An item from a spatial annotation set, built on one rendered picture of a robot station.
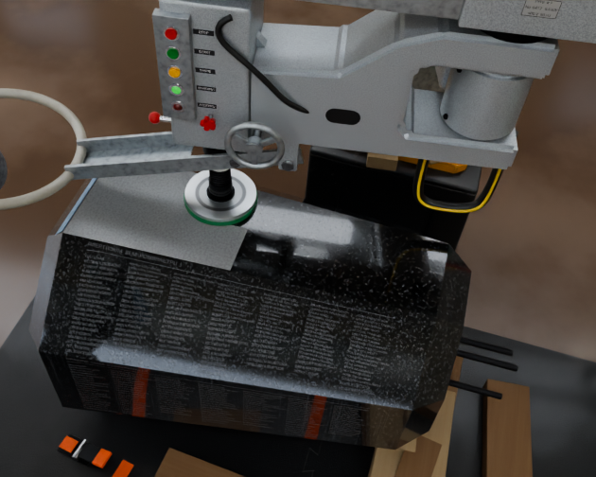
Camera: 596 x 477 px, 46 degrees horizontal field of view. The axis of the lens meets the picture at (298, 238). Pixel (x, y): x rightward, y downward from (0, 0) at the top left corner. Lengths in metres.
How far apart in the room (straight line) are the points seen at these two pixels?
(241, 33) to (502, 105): 0.62
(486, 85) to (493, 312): 1.59
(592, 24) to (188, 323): 1.25
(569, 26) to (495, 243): 1.89
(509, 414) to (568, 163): 1.57
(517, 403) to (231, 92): 1.67
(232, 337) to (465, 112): 0.87
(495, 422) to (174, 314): 1.30
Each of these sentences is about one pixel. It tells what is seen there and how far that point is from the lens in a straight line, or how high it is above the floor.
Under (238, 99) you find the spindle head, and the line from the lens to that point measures 1.69.
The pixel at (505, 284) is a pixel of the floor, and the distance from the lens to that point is 3.19.
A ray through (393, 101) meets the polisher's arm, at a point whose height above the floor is 1.39.
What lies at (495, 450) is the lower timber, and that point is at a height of 0.08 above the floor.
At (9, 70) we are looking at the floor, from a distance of 4.18.
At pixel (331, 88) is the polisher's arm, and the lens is 1.65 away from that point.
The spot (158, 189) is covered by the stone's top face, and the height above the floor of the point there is 0.87.
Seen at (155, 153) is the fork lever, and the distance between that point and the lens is 2.06.
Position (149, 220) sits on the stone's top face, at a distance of 2.06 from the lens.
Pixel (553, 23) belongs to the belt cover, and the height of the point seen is 1.65.
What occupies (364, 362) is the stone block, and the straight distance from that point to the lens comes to 1.94.
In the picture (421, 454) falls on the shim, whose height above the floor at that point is 0.21.
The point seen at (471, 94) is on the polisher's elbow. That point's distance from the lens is 1.68.
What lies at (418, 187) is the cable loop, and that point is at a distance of 1.97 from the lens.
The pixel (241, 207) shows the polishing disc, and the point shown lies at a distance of 2.04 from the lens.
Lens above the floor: 2.41
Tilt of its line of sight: 50 degrees down
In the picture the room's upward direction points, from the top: 6 degrees clockwise
